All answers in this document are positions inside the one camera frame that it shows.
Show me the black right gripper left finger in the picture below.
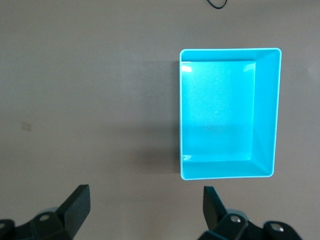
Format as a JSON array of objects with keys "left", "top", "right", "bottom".
[{"left": 0, "top": 184, "right": 91, "bottom": 240}]

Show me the thin black looped cable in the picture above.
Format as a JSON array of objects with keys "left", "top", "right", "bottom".
[{"left": 206, "top": 0, "right": 228, "bottom": 10}]

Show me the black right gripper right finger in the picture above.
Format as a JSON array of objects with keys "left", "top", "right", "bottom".
[{"left": 199, "top": 185, "right": 303, "bottom": 240}]

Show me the blue plastic open box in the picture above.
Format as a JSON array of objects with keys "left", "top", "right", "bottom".
[{"left": 179, "top": 47, "right": 283, "bottom": 181}]

